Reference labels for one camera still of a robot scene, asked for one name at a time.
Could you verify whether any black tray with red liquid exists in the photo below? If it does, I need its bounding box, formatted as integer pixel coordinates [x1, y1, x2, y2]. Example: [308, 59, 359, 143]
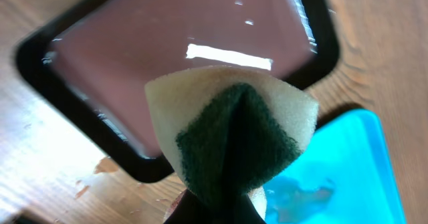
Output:
[15, 0, 340, 183]

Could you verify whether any blue plastic serving tray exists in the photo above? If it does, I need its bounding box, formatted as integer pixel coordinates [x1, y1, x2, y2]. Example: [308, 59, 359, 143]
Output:
[263, 109, 406, 224]

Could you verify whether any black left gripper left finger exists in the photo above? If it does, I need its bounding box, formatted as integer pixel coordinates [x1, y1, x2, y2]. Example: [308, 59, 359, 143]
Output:
[163, 189, 213, 224]

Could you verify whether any green scrubbing sponge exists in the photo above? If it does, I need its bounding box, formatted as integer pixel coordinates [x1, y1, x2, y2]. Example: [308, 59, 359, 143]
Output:
[145, 67, 318, 213]

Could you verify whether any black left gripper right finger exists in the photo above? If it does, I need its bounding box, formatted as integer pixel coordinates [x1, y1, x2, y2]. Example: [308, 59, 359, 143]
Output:
[230, 195, 265, 224]

